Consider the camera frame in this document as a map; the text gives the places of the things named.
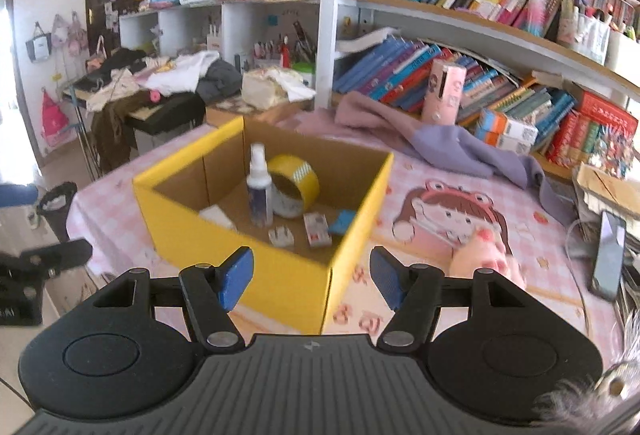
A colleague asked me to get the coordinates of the pink plush paw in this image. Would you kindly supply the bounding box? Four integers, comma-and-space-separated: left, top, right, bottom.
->
448, 227, 526, 290

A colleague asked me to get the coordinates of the silver staples box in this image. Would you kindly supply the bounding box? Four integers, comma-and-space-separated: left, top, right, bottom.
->
303, 212, 332, 249

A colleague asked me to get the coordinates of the red dictionary book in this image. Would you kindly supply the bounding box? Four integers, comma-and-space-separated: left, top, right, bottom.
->
546, 110, 589, 168

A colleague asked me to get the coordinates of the white cable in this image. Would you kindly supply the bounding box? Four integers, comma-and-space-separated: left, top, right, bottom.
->
564, 218, 601, 341

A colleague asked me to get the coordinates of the blue spray bottle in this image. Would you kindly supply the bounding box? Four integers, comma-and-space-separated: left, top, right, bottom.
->
246, 142, 273, 228

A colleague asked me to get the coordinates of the large white charger block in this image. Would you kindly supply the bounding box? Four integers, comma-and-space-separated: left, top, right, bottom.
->
198, 205, 236, 230

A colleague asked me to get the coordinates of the yellow cardboard box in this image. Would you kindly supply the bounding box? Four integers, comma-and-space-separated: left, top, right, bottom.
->
132, 117, 393, 334

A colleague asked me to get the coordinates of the blue plastic bag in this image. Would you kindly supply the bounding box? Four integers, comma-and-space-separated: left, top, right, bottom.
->
329, 210, 356, 237

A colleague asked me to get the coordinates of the pink cartoon box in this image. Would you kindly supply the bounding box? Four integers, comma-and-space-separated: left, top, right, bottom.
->
421, 59, 466, 125

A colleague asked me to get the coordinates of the black smartphone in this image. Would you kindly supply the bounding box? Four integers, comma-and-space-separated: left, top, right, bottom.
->
589, 210, 626, 302

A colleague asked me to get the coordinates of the pink cartoon table mat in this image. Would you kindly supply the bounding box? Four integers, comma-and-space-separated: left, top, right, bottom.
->
66, 126, 622, 363

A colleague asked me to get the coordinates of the small white plug adapter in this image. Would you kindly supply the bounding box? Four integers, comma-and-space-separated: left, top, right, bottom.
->
268, 226, 295, 249

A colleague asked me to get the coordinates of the yellow tape roll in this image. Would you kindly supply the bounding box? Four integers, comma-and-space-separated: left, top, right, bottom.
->
267, 154, 320, 219

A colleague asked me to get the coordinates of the purple cloth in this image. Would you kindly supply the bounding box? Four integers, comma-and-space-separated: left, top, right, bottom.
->
283, 92, 577, 227

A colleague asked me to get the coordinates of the orange white carton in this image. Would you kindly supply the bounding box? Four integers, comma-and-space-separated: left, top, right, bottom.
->
474, 109, 538, 155

